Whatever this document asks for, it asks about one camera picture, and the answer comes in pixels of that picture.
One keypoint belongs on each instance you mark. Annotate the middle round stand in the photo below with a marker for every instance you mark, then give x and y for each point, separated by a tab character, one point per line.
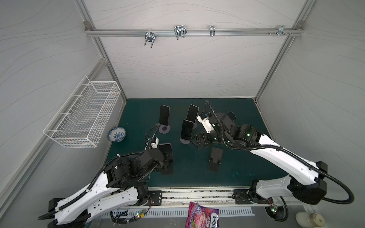
186	142

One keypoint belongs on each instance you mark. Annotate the back left round stand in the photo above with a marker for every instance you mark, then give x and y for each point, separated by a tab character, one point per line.
164	129

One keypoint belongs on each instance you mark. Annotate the back left phone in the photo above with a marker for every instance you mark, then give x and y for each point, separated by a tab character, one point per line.
164	115

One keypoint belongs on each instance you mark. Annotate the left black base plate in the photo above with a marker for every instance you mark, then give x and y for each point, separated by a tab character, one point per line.
154	198

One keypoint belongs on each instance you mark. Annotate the pink snack bag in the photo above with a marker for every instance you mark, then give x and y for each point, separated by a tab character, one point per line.
202	217

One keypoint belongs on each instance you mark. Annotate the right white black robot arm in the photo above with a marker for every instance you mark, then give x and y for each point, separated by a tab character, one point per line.
305	180

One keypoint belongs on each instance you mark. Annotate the back centre phone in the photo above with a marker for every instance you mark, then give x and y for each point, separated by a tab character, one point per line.
192	113

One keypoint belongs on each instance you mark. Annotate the purple phone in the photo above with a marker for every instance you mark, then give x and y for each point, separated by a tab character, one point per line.
167	151

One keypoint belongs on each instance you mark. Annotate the left metal U-bolt clamp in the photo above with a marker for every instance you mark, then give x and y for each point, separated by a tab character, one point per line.
150	37

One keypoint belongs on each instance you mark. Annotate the blue white ceramic bowl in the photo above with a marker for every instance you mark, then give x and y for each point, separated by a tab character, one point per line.
116	134

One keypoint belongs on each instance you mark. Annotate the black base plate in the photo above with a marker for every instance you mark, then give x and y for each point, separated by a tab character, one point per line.
244	196
154	198

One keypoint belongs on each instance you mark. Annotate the right metal bolt bracket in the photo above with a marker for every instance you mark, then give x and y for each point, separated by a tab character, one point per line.
281	32

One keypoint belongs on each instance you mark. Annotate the white vent grille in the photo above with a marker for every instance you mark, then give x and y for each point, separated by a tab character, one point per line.
224	212

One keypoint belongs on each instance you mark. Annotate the small metal bracket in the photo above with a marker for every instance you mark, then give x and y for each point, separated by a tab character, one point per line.
212	31

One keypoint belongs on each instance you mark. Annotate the aluminium cross bar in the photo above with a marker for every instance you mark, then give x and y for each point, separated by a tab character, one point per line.
191	32

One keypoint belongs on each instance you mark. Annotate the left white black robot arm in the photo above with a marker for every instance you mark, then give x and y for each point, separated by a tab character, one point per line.
120	182

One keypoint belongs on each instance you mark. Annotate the metal u-bolt clamp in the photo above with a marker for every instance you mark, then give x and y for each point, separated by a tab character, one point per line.
150	37
180	31

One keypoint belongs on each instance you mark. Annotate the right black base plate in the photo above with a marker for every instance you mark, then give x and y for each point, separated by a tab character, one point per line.
244	196

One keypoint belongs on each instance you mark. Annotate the front right folding stand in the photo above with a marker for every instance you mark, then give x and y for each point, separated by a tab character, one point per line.
214	162

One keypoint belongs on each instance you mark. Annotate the round stand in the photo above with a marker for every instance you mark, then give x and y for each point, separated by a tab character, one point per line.
186	142
164	129

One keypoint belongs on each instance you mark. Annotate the back right tilted phone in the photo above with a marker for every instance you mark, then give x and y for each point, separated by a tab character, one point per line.
231	115

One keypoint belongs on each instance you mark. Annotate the folding stand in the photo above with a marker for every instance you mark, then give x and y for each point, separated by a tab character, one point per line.
214	162
169	168

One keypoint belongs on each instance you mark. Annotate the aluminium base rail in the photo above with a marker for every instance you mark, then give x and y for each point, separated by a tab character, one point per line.
180	197

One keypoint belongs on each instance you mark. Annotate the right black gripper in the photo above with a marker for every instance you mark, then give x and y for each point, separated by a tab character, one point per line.
206	138

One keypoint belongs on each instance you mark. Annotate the front left folding stand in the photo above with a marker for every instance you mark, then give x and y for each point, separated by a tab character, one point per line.
169	168

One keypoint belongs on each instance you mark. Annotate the white wire basket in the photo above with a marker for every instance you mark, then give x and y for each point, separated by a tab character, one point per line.
82	119

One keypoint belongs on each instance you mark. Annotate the centre metal U-bolt clamp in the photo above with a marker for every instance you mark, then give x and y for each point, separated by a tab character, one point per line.
180	31

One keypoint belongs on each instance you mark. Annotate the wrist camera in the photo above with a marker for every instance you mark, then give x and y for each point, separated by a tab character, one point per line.
203	118
155	143

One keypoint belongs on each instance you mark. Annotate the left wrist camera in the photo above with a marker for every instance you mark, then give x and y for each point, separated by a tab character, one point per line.
155	143

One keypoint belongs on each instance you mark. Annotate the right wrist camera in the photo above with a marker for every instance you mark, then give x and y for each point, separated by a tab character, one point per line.
203	118

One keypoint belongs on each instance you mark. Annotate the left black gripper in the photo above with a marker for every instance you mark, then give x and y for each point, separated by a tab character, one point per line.
166	161

